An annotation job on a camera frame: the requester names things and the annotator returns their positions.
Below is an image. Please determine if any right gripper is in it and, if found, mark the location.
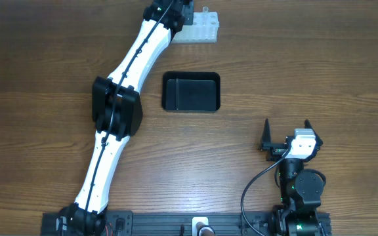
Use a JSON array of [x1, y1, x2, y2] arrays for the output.
[[259, 118, 324, 162]]

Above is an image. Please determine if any black tray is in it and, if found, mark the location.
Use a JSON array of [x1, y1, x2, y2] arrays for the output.
[[161, 70, 222, 114]]

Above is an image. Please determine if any white test tube rack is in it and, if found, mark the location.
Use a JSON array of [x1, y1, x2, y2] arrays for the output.
[[171, 11, 220, 44]]

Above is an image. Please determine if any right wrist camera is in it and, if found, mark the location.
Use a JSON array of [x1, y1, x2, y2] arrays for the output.
[[289, 128, 317, 161]]

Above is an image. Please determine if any black cable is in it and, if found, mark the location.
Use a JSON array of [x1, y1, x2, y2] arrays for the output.
[[240, 147, 292, 236]]

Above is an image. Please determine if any mounting rail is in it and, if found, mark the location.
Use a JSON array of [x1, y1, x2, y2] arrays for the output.
[[41, 210, 333, 236]]

